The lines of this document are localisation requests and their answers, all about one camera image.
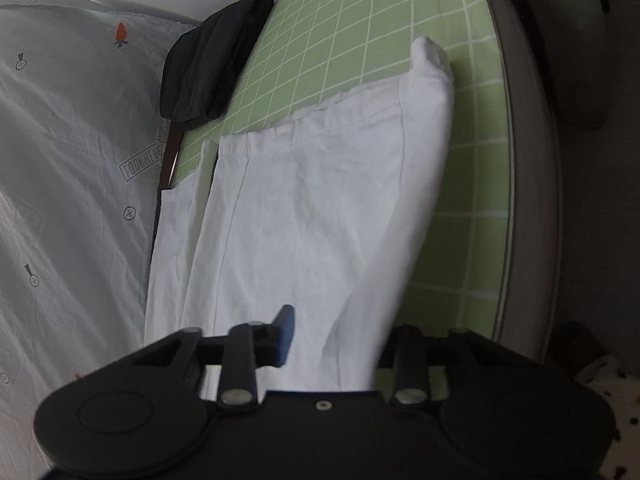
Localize white pants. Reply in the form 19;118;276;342
145;36;456;393

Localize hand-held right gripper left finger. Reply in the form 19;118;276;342
117;304;296;412

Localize black spotted white cloth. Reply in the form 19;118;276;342
575;355;640;480

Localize carrot printed grey sheet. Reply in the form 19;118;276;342
0;0;201;461

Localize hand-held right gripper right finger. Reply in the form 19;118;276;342
375;325;531;407

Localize folded black cloth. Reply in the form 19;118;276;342
159;0;275;122

